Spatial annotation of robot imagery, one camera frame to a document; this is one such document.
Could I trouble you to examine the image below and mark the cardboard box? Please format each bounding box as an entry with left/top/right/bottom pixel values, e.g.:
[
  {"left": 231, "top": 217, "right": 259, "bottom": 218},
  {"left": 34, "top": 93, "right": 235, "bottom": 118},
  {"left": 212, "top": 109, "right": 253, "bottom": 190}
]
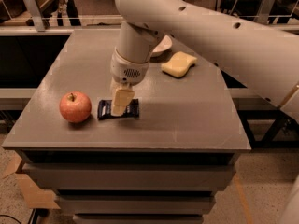
[{"left": 2, "top": 153, "right": 60, "bottom": 209}]

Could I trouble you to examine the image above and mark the metal railing frame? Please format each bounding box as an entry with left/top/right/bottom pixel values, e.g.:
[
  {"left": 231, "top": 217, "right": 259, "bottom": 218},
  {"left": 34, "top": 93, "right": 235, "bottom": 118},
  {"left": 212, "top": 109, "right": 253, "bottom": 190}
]
[{"left": 0, "top": 0, "right": 299, "bottom": 37}]

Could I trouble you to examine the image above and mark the dark blue rxbar wrapper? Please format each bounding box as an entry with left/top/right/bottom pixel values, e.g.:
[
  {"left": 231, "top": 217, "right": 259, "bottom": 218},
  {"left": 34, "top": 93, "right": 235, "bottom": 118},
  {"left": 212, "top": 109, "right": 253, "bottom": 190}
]
[{"left": 97, "top": 99, "right": 139, "bottom": 120}]

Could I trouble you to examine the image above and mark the white paper bowl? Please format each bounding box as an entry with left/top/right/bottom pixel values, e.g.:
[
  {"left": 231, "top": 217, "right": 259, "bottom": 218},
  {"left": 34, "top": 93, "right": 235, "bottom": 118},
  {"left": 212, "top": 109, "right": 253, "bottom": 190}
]
[{"left": 151, "top": 35, "right": 172, "bottom": 57}]

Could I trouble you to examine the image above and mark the grey drawer cabinet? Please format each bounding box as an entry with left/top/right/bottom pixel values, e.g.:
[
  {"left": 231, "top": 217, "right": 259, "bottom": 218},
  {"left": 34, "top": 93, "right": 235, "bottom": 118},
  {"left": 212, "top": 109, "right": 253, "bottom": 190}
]
[{"left": 3, "top": 29, "right": 249, "bottom": 224}]

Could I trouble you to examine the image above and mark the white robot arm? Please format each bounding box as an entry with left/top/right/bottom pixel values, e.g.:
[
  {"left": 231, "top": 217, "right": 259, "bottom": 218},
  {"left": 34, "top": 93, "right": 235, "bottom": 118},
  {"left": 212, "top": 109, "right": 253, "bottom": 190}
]
[{"left": 111, "top": 0, "right": 299, "bottom": 119}]

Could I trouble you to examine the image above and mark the yellow sponge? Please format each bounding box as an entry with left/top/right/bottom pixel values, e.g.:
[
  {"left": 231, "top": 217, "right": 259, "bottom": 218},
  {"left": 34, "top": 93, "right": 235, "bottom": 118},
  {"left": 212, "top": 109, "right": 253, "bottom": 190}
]
[{"left": 161, "top": 51, "right": 197, "bottom": 78}]

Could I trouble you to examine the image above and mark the red apple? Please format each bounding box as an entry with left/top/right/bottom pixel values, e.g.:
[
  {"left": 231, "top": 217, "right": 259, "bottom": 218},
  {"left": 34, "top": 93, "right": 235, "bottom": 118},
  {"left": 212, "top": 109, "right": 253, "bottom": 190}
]
[{"left": 59, "top": 91, "right": 92, "bottom": 123}]

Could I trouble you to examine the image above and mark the black cable on floor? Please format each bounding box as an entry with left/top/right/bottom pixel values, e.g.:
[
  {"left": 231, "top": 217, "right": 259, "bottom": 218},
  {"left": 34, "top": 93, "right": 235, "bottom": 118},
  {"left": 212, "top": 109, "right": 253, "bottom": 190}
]
[{"left": 0, "top": 214, "right": 23, "bottom": 224}]

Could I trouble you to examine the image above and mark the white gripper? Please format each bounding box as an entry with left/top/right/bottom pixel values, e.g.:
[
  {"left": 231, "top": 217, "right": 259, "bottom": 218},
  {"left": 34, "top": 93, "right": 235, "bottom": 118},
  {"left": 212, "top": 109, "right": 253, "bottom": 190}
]
[{"left": 110, "top": 50, "right": 149, "bottom": 117}]

